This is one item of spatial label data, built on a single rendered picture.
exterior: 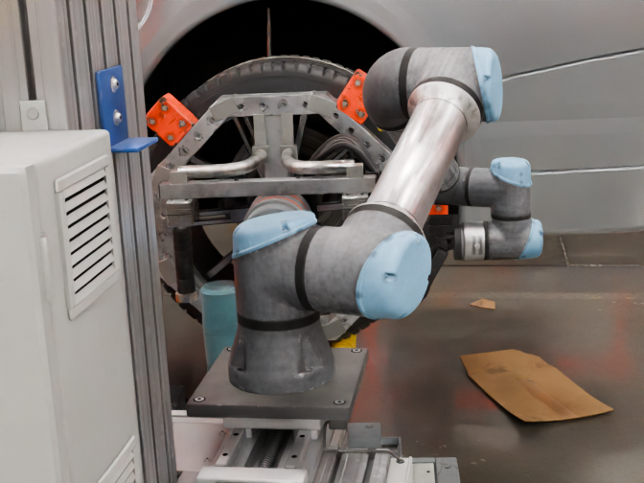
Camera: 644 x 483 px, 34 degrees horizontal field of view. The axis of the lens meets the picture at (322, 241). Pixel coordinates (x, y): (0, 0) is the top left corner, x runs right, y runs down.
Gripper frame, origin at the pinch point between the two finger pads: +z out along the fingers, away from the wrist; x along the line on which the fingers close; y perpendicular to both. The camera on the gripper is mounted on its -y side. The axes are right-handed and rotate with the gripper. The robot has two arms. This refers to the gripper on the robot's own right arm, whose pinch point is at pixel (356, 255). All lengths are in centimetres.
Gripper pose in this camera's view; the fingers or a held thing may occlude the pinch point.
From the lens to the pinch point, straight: 204.6
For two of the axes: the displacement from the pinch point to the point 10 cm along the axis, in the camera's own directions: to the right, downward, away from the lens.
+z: -10.0, 0.3, 0.6
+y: -0.4, -9.7, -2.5
